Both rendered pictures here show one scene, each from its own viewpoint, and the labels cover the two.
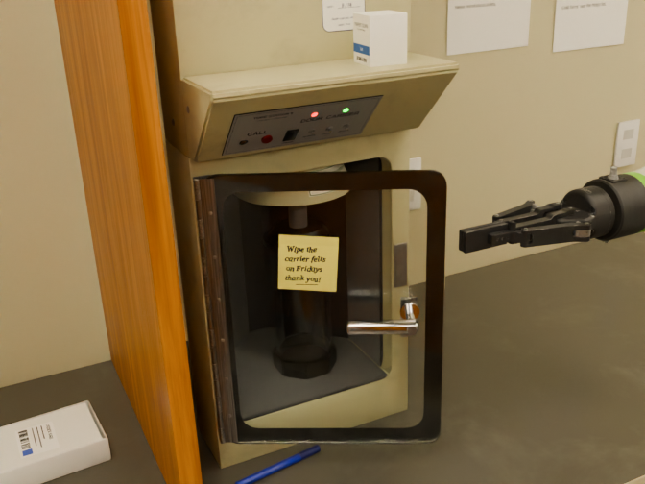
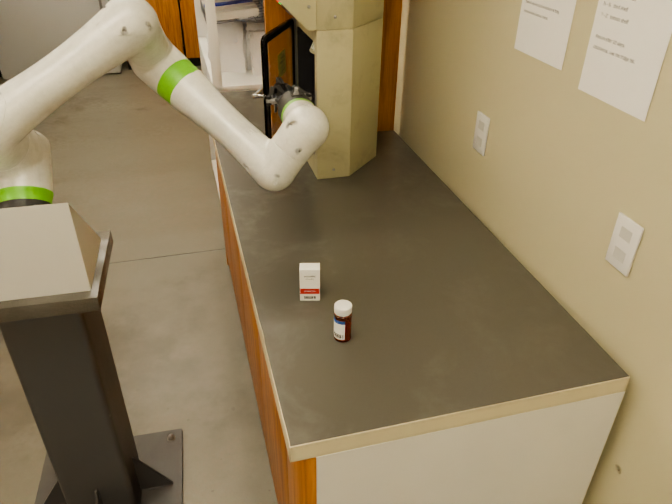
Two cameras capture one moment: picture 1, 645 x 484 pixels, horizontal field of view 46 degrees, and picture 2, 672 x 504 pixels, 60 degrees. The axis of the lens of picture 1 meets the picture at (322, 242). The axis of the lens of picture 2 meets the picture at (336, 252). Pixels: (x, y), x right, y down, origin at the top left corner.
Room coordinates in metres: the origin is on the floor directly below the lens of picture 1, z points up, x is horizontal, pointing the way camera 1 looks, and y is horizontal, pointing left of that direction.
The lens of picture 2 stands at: (1.40, -1.86, 1.78)
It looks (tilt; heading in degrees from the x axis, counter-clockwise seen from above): 33 degrees down; 100
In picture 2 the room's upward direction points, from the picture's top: 1 degrees clockwise
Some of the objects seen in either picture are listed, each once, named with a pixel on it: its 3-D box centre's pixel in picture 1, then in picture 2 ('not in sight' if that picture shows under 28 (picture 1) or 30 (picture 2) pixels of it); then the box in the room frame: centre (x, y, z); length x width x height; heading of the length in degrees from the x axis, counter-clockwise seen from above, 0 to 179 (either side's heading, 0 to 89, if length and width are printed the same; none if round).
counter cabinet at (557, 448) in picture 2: not in sight; (335, 298); (1.11, -0.11, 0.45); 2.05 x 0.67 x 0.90; 115
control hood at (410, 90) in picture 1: (323, 110); (285, 2); (0.93, -0.01, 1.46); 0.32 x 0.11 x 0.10; 115
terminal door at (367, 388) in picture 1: (327, 317); (280, 90); (0.90, 0.00, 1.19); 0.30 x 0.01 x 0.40; 87
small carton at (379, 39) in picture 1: (379, 37); not in sight; (0.96, -0.08, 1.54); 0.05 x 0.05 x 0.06; 20
